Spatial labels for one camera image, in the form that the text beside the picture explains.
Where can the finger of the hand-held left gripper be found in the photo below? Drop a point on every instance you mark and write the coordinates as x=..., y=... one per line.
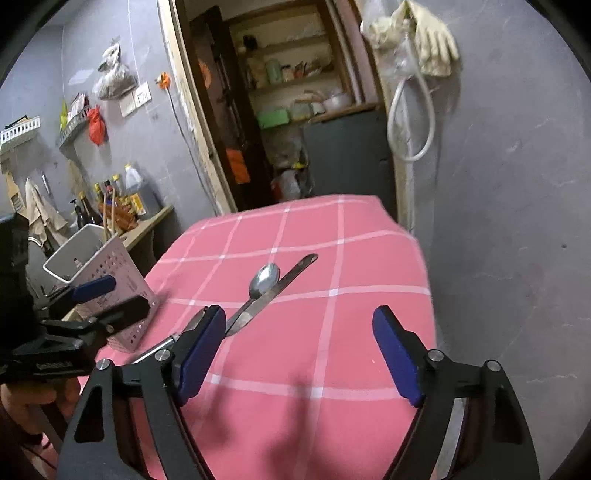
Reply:
x=127, y=309
x=94, y=287

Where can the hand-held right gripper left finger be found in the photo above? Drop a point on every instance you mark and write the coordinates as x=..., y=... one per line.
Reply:
x=198, y=357

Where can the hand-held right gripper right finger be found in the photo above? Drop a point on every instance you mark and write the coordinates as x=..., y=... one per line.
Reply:
x=399, y=360

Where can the white perforated utensil holder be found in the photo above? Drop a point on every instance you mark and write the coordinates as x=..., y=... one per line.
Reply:
x=121, y=277

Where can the silver metal spoon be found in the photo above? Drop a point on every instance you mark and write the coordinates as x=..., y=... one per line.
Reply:
x=296, y=269

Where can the person's left forearm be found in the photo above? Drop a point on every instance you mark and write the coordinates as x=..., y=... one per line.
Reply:
x=18, y=458

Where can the person's left hand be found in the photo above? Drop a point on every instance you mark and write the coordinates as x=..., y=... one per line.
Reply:
x=27, y=407

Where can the dark sauce bottle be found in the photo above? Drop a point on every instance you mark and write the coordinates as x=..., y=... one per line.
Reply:
x=86, y=213

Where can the orange snack packet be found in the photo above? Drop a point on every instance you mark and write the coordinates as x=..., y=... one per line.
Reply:
x=125, y=215

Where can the beige hanging towel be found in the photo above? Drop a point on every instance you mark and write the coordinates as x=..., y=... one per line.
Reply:
x=40, y=208

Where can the wooden kitchen counter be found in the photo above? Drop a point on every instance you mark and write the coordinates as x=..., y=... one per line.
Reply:
x=148, y=226

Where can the pink checked tablecloth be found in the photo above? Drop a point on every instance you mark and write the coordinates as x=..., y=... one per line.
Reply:
x=300, y=346

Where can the large oil bottle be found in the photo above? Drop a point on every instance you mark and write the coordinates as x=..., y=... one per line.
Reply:
x=141, y=192

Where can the red bag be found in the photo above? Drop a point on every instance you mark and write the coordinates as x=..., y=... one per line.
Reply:
x=96, y=128

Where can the yellow packet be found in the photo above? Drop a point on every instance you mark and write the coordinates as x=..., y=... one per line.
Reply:
x=63, y=115

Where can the plastic bags pile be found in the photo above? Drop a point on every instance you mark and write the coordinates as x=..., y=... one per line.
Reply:
x=288, y=184

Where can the dark door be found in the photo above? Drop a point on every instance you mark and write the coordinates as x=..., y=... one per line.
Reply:
x=221, y=120

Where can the hanging plastic bag dark contents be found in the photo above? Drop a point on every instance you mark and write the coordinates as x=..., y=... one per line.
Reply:
x=114, y=77

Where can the grey cabinet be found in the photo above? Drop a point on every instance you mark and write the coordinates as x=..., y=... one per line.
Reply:
x=346, y=154

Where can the orange plug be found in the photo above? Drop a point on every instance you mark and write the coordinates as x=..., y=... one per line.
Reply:
x=163, y=80

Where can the green box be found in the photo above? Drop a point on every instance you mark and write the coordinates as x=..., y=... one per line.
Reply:
x=272, y=119

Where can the orange flower sticker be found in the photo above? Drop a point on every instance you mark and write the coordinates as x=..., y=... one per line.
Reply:
x=205, y=70

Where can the metal pot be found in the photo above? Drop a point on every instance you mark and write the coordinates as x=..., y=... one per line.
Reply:
x=338, y=101

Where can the mint green jar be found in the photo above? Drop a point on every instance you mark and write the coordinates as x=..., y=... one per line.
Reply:
x=273, y=72

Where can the clear plastic bag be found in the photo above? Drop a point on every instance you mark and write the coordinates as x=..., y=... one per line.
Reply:
x=400, y=60

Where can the white rubber gloves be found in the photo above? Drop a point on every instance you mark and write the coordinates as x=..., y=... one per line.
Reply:
x=434, y=41

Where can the white wall rack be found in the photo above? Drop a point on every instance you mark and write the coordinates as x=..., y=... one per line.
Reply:
x=18, y=134

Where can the grey wall rack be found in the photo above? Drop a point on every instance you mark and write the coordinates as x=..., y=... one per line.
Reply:
x=74, y=129

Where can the white wall switch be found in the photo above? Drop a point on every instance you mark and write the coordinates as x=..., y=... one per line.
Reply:
x=127, y=105

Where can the white wall socket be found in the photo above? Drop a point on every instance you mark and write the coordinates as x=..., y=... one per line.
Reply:
x=142, y=94

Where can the wooden door frame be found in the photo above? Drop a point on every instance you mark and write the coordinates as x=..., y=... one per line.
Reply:
x=184, y=92

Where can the wooden wall shelves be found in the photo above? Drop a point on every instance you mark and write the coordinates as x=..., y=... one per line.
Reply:
x=291, y=46

